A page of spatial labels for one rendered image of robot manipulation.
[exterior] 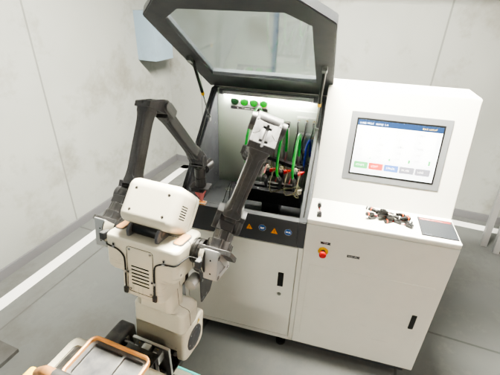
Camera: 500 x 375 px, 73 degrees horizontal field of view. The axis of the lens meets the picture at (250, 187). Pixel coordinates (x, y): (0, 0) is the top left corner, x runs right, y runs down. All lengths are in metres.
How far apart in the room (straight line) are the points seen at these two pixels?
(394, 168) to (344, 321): 0.90
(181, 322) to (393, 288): 1.09
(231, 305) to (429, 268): 1.15
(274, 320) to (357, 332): 0.48
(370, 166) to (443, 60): 1.97
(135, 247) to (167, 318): 0.35
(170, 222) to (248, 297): 1.16
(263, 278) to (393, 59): 2.45
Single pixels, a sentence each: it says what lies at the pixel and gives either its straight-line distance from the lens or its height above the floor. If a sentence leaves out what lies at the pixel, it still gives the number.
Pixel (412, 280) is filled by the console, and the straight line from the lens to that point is 1.92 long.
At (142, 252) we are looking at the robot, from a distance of 1.15.
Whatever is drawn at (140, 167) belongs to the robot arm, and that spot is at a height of 1.34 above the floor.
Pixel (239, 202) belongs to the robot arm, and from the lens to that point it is 1.09.
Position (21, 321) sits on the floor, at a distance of 2.87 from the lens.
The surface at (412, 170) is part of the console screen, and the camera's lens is 1.89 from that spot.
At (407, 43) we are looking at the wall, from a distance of 3.62.
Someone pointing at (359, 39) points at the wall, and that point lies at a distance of 3.63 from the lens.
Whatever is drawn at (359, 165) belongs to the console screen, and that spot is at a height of 1.18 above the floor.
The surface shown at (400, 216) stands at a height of 1.01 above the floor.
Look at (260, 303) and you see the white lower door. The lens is 2.16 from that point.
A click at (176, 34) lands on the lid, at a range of 1.61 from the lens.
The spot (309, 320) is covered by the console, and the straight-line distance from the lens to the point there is 2.17.
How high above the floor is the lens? 1.91
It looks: 29 degrees down
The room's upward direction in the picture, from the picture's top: 2 degrees clockwise
